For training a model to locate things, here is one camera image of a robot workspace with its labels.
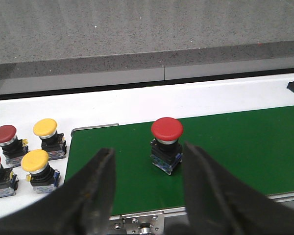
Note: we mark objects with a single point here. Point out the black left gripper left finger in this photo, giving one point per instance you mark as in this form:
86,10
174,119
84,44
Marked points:
81,206

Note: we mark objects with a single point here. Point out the green conveyor belt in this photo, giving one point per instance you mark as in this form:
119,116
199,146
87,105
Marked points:
255,146

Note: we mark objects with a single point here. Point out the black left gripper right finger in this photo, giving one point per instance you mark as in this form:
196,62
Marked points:
218,203

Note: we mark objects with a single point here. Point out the yellow mushroom push button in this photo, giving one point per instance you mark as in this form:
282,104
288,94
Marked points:
42,177
52,142

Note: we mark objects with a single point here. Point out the grey stone countertop slab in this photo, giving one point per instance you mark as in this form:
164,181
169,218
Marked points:
58,37

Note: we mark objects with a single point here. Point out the red mushroom push button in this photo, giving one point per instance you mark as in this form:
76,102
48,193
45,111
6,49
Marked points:
12,148
166,151
8,181

